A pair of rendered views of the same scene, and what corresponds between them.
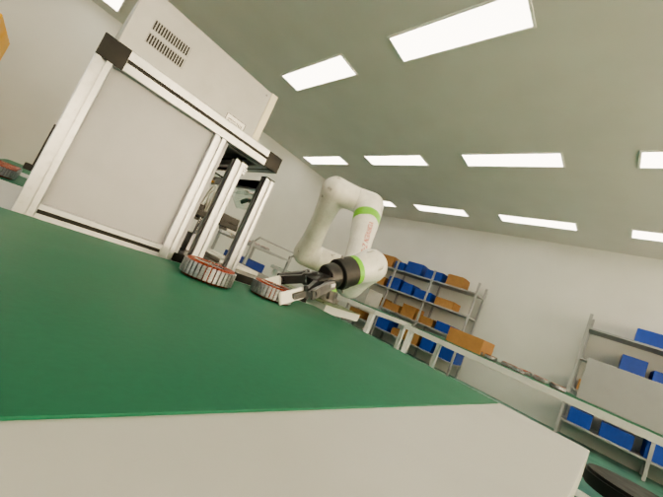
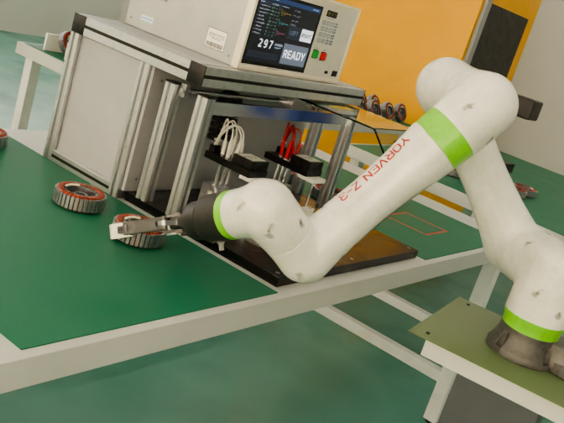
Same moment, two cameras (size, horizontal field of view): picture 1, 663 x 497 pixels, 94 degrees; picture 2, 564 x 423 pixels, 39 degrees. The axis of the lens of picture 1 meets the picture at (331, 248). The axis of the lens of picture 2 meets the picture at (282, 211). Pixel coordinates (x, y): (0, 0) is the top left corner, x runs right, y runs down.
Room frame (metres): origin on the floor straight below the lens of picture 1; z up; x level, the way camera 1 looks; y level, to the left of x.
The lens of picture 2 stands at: (0.71, -1.49, 1.32)
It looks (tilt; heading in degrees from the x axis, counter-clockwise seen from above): 15 degrees down; 77
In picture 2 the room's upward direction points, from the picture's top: 18 degrees clockwise
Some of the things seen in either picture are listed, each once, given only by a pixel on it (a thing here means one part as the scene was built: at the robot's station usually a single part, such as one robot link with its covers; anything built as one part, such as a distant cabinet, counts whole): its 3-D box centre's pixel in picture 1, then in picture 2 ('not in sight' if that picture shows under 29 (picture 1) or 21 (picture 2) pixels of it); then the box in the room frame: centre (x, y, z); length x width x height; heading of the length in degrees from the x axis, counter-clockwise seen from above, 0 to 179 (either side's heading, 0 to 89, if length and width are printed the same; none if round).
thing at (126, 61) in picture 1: (166, 128); (229, 62); (0.95, 0.62, 1.09); 0.68 x 0.44 x 0.05; 44
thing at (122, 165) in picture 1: (135, 170); (97, 113); (0.66, 0.45, 0.91); 0.28 x 0.03 x 0.32; 134
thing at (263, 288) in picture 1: (272, 291); (138, 230); (0.80, 0.10, 0.77); 0.11 x 0.11 x 0.04
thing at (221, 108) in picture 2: (219, 181); (286, 114); (1.10, 0.46, 1.03); 0.62 x 0.01 x 0.03; 44
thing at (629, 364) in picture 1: (631, 367); not in sight; (4.68, -4.93, 1.41); 0.42 x 0.28 x 0.26; 136
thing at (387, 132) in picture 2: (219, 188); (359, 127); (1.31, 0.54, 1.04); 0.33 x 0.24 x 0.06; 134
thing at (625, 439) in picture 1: (615, 434); not in sight; (4.66, -4.95, 0.38); 0.42 x 0.36 x 0.21; 136
